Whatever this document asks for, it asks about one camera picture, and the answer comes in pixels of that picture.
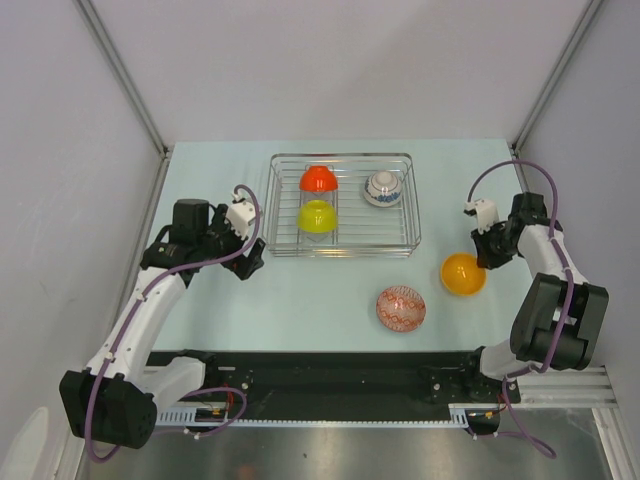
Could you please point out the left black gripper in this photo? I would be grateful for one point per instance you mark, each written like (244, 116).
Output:
(243, 265)

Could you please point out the yellow-green bowl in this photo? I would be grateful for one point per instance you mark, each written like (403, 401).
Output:
(317, 217)

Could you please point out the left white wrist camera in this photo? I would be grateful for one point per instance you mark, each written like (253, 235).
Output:
(241, 215)

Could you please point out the white cable duct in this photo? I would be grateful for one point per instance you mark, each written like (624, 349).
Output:
(208, 417)

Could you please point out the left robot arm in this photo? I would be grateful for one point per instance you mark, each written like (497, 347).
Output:
(111, 400)

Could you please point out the blue white patterned bowl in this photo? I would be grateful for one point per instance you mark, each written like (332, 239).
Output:
(383, 189)

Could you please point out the red-orange bowl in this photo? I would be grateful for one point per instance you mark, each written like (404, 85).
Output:
(318, 179)

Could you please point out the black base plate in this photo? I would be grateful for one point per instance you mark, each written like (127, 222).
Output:
(349, 387)

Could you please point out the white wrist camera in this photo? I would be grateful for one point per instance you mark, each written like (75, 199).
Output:
(485, 212)
(241, 215)

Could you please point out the wire dish rack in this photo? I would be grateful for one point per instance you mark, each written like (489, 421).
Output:
(363, 229)

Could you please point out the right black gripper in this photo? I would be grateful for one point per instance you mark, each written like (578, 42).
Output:
(484, 257)

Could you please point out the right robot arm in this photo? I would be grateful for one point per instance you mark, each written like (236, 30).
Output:
(560, 319)

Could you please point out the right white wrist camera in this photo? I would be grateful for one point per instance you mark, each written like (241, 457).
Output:
(485, 212)

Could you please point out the aluminium frame rail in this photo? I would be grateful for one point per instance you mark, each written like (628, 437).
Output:
(589, 388)

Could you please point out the orange-yellow bowl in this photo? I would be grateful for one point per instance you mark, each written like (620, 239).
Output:
(461, 275)

